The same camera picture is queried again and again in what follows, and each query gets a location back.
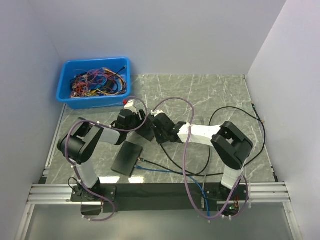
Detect black network switch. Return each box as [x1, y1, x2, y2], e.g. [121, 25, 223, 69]
[111, 141, 143, 178]
[135, 118, 155, 142]

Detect black ethernet cable short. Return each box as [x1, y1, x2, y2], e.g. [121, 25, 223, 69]
[137, 156, 226, 177]

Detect blue ethernet cable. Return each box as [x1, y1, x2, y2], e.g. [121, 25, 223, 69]
[134, 164, 213, 218]

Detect grey ethernet cable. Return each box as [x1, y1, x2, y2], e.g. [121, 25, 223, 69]
[201, 172, 208, 208]

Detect long black ethernet cable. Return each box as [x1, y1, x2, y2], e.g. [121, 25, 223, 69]
[159, 101, 266, 176]

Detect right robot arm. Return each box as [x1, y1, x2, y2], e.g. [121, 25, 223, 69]
[148, 110, 254, 200]

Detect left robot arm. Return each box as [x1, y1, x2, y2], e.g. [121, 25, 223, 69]
[57, 107, 154, 201]

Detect blue plastic bin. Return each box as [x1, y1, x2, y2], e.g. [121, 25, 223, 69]
[56, 57, 131, 110]

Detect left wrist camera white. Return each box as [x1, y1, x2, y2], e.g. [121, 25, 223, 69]
[124, 100, 138, 114]

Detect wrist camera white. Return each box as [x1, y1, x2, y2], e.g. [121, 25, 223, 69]
[124, 100, 138, 114]
[150, 110, 164, 118]

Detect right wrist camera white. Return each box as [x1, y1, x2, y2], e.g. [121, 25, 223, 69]
[150, 110, 164, 118]

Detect tangled coloured wires bundle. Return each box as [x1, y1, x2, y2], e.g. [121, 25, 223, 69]
[68, 66, 128, 99]

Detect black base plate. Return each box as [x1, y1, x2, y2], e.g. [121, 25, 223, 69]
[70, 182, 250, 217]

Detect aluminium rail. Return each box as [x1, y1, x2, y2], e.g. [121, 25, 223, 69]
[26, 182, 291, 205]

